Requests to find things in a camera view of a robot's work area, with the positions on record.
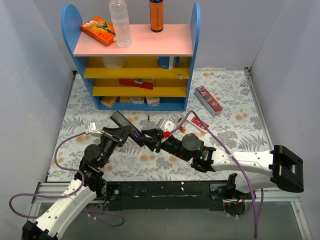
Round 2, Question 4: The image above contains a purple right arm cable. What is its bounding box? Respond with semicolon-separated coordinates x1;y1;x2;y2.
169;109;265;240

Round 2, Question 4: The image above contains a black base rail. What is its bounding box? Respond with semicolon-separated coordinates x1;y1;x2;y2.
99;179;248;211

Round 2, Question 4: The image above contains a white cup on shelf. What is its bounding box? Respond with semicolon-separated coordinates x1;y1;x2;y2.
101;56;127;70

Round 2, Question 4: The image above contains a black tv remote control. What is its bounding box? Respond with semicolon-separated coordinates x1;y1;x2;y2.
110;111;145;147

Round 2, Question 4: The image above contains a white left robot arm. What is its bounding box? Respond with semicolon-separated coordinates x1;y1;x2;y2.
22;122;132;240

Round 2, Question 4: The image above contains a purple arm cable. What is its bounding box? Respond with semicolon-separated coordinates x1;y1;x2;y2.
9;131;125;228
169;109;265;240

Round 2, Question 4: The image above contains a blue and yellow shelf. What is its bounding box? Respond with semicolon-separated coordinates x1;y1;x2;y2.
61;3;201;111

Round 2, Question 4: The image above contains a red toothpaste box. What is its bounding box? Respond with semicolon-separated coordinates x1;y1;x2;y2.
194;85;223;117

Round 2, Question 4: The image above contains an orange cologne bottle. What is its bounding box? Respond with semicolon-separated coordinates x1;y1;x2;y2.
149;0;164;33

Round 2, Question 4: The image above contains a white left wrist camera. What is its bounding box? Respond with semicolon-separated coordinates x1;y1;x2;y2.
85;121;103;138

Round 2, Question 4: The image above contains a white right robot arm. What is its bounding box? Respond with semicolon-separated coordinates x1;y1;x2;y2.
138;128;304;199

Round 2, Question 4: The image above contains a yellow orange box on shelf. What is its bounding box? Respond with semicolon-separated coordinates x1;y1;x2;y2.
100;96;119;108

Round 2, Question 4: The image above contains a white orange soap box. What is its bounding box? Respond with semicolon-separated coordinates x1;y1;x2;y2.
129;97;145;105

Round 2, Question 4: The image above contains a clear plastic bottle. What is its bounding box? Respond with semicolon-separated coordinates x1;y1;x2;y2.
109;0;132;48

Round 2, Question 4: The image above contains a blue white box on shelf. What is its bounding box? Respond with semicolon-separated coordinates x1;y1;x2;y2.
157;56;180;70

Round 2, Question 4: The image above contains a red box on shelf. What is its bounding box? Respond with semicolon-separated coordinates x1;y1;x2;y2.
118;78;154;90

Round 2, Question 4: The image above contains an orange razor box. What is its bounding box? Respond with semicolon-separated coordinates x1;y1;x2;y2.
80;16;116;47

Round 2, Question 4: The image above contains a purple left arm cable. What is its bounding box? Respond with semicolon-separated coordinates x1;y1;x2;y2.
9;131;125;228

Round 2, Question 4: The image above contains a red yellow battery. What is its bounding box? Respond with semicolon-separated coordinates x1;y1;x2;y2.
178;126;186;133

